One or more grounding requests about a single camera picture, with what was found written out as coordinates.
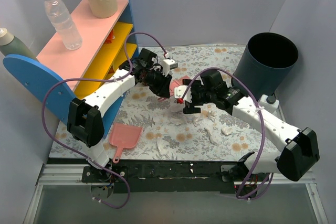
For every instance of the pink hand brush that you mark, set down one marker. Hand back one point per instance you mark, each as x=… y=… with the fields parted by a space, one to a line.
x=174 y=83

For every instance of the orange item in shelf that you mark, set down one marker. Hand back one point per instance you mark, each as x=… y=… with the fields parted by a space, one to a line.
x=109 y=39

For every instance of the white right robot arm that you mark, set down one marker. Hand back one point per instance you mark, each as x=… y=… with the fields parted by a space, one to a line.
x=297 y=149

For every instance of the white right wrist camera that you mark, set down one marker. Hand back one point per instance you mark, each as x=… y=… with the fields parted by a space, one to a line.
x=182 y=94

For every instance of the blue pink yellow shelf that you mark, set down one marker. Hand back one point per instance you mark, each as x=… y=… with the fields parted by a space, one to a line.
x=93 y=59

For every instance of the pink dustpan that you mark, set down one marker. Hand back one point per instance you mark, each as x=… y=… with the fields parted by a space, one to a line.
x=124 y=137

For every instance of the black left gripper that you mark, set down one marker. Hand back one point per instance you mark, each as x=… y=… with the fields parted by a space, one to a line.
x=163 y=85

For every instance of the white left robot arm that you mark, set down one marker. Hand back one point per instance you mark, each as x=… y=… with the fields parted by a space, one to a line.
x=85 y=118

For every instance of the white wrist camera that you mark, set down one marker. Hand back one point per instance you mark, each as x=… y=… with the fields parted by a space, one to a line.
x=168 y=64
x=182 y=94

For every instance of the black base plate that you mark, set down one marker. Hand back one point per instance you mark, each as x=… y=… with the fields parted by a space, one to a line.
x=167 y=176

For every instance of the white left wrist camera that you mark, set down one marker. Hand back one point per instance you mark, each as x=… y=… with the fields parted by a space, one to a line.
x=168 y=64

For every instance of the white box with knob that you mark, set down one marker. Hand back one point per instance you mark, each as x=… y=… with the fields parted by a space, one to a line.
x=269 y=102

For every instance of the green metal bottle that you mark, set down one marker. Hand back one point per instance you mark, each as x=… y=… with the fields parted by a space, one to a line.
x=12 y=45

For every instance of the clear plastic water bottle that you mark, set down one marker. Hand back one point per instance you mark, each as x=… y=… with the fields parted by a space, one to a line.
x=60 y=17

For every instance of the floral table mat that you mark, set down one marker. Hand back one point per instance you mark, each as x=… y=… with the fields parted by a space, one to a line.
x=140 y=107

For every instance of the dark blue trash bin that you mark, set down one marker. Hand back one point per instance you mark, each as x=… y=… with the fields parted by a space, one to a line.
x=265 y=62

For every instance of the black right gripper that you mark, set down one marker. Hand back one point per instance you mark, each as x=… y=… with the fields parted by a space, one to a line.
x=196 y=98

